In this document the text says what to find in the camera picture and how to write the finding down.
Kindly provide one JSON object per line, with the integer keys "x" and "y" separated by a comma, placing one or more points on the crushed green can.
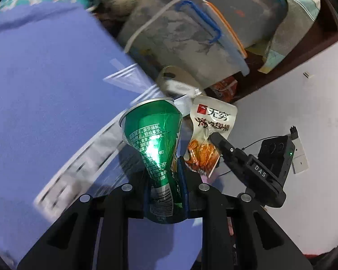
{"x": 152, "y": 146}

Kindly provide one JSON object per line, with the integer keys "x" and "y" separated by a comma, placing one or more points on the grey plastic storage box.
{"x": 242, "y": 11}

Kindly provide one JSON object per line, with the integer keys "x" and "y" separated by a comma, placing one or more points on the white snack packet red label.
{"x": 208, "y": 118}

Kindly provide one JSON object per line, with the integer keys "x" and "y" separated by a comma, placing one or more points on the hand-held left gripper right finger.
{"x": 183, "y": 182}

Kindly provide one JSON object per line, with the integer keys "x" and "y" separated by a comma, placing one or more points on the orange snack bag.
{"x": 225, "y": 90}

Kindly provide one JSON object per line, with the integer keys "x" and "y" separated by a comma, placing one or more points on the beige teal patchwork cloth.
{"x": 293, "y": 19}

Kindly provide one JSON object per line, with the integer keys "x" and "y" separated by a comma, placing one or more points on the clear plastic bottle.
{"x": 180, "y": 87}

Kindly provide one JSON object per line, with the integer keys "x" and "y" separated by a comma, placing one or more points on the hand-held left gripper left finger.
{"x": 139, "y": 199}

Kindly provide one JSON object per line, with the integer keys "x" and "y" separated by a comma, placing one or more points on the blue printed tablecloth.
{"x": 45, "y": 90}

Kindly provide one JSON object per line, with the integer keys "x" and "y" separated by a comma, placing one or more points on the white rectangular device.
{"x": 300, "y": 157}

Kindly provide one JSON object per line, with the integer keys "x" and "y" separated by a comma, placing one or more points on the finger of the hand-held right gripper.
{"x": 226, "y": 149}

